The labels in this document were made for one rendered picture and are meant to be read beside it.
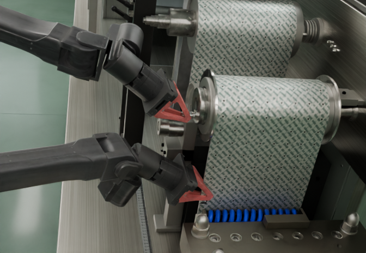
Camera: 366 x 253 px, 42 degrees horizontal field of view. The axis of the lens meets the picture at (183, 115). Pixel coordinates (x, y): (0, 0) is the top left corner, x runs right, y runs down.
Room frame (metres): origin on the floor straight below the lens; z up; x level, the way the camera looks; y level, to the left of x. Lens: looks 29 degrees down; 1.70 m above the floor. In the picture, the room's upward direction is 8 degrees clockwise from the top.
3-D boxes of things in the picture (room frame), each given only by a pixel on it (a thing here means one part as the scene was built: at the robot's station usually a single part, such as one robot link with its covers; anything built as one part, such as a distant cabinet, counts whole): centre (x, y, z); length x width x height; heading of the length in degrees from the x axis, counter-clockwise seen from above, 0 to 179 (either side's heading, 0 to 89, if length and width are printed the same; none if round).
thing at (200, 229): (0.74, -0.07, 1.05); 0.04 x 0.04 x 0.04
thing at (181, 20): (1.10, 0.04, 1.34); 0.06 x 0.06 x 0.06; 14
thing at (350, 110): (0.94, -0.33, 1.25); 0.07 x 0.04 x 0.04; 104
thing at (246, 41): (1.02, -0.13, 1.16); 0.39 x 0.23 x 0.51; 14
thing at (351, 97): (0.94, -0.34, 1.28); 0.06 x 0.05 x 0.02; 104
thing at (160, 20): (1.09, 0.10, 1.34); 0.06 x 0.03 x 0.03; 104
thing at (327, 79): (0.93, -0.29, 1.25); 0.15 x 0.01 x 0.15; 14
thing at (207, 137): (0.87, -0.04, 1.25); 0.15 x 0.01 x 0.15; 14
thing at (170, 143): (0.89, 0.00, 1.05); 0.06 x 0.05 x 0.31; 104
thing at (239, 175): (0.84, -0.18, 1.11); 0.23 x 0.01 x 0.18; 104
